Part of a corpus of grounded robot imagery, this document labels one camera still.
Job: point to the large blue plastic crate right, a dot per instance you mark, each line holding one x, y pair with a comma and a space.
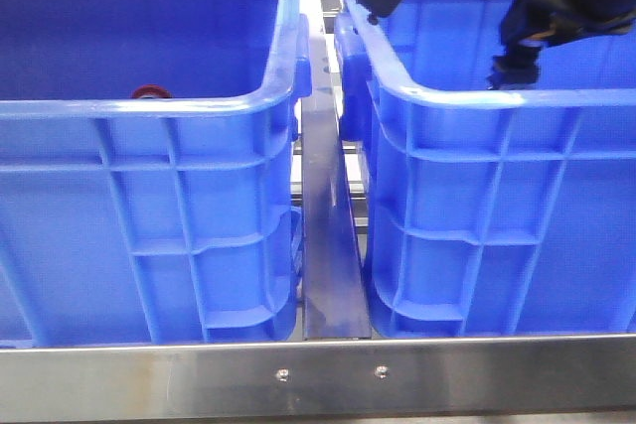
491, 212

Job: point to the right rail screw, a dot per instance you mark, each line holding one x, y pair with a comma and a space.
381, 371

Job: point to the left rail screw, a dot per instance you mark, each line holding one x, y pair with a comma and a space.
282, 374

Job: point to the stainless steel front rail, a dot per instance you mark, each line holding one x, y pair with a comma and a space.
326, 378

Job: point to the red mushroom push button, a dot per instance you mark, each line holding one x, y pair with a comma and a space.
151, 91

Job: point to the large blue plastic crate left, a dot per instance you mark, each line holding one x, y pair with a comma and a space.
148, 221

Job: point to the large blue plastic crate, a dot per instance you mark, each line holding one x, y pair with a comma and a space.
148, 221
491, 212

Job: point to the metal divider bar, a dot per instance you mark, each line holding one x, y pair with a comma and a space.
334, 299

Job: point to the rail screw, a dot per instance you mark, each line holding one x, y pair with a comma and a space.
381, 371
282, 374

